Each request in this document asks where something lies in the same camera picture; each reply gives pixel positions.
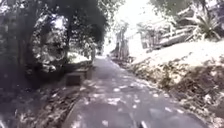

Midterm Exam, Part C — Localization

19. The grey asphalt path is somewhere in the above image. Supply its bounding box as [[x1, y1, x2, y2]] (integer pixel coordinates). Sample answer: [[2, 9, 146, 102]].
[[61, 55, 210, 128]]

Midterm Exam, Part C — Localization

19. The low concrete block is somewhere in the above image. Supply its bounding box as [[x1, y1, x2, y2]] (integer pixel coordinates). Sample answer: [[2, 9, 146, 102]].
[[65, 71, 84, 87]]

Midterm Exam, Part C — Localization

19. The building with railing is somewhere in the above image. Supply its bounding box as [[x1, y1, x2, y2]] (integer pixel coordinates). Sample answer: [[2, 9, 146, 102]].
[[138, 4, 224, 51]]

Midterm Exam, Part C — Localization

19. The leaf-strewn dirt bank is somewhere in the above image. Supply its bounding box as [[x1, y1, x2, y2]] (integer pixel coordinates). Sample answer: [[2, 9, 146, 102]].
[[113, 39, 224, 128]]

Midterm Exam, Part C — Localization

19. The leaf-covered dirt verge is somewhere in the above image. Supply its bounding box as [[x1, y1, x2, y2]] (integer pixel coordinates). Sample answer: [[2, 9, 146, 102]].
[[0, 59, 98, 128]]

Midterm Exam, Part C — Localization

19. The spiky-leaved plant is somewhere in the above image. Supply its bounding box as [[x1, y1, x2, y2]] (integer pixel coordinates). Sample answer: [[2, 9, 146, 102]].
[[193, 11, 224, 42]]

